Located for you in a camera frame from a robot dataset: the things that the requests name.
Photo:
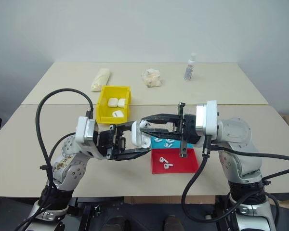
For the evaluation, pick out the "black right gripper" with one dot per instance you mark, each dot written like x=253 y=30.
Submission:
x=190 y=130

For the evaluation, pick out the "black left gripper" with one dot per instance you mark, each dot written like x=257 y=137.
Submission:
x=108 y=142

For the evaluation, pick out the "white earbud case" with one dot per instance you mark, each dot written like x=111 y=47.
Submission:
x=117 y=114
x=136 y=136
x=122 y=102
x=112 y=102

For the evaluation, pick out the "white earbud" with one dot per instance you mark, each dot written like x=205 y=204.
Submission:
x=144 y=123
x=169 y=140
x=167 y=166
x=157 y=139
x=168 y=145
x=161 y=160

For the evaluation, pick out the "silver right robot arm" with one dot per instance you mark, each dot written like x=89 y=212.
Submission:
x=240 y=154

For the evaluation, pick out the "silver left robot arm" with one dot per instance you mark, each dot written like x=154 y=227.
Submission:
x=67 y=166

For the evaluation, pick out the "closed white earbud case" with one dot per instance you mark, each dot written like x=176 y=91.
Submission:
x=112 y=102
x=122 y=102
x=117 y=114

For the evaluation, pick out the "yellow plastic bin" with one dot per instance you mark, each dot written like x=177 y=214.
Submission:
x=103 y=111

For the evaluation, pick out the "blue plastic tray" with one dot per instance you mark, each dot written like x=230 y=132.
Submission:
x=175 y=144

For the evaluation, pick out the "red plastic tray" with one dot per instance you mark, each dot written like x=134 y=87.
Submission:
x=180 y=166

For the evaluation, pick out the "clear bag of white pieces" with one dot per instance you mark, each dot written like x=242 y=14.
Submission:
x=151 y=78

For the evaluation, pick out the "white spray bottle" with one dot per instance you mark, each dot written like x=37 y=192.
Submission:
x=189 y=69

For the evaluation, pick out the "cream rolled plastic package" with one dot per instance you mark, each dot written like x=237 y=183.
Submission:
x=100 y=79

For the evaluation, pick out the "dark rounded shape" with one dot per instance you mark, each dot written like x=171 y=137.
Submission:
x=115 y=222
x=172 y=222

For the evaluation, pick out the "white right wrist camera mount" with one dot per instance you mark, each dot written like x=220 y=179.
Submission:
x=210 y=121

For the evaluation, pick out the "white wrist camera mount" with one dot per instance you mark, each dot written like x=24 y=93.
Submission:
x=81 y=132
x=210 y=121

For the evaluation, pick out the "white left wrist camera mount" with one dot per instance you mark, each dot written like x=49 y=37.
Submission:
x=81 y=132

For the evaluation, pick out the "black metal frame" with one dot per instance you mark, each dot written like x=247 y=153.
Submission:
x=86 y=211

